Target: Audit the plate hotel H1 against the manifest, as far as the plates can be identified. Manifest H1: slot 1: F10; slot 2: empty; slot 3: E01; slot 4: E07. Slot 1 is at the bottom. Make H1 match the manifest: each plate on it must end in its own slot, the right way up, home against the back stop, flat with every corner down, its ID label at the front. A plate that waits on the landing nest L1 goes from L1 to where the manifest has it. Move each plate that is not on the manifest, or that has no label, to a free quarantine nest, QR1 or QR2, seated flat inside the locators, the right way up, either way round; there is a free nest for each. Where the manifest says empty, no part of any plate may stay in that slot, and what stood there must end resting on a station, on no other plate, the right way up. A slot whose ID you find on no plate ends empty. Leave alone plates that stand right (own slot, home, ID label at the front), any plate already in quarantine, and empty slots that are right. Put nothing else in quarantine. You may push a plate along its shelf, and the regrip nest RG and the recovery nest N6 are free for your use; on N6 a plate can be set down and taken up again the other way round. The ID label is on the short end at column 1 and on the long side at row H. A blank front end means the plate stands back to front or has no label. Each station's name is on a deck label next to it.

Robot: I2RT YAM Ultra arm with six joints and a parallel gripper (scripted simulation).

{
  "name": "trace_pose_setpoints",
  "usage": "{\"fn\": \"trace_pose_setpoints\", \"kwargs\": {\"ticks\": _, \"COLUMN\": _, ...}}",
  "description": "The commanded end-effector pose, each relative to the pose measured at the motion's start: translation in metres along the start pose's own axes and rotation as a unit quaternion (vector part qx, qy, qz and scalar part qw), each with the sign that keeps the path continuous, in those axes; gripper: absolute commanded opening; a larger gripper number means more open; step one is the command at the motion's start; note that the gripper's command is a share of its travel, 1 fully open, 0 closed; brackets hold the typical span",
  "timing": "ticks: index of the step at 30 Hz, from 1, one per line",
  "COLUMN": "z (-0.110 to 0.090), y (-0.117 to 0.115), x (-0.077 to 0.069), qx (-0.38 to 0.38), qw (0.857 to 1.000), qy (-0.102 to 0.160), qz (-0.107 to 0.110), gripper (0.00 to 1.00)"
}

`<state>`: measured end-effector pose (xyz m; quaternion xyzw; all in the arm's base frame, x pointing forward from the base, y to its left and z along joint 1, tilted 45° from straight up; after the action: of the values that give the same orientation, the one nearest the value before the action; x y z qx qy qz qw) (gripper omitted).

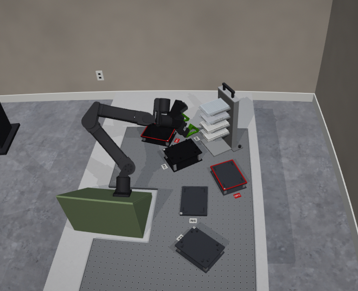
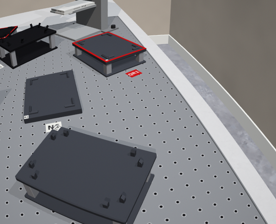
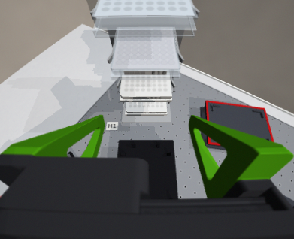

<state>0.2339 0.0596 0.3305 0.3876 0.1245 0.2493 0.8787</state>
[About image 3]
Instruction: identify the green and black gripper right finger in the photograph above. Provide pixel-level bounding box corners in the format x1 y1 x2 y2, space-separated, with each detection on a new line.
189 115 294 198

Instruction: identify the black two-tier stand with grey legs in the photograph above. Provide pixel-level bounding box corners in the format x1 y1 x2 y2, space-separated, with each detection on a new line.
117 140 178 199

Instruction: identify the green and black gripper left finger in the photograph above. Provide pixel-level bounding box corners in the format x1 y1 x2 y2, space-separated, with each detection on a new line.
1 115 105 157

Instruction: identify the grey perforated work table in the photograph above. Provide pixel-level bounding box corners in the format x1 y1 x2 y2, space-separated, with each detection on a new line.
76 73 294 201

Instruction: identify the grey shelf rack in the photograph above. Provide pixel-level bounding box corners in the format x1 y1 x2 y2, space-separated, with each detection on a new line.
107 6 200 123

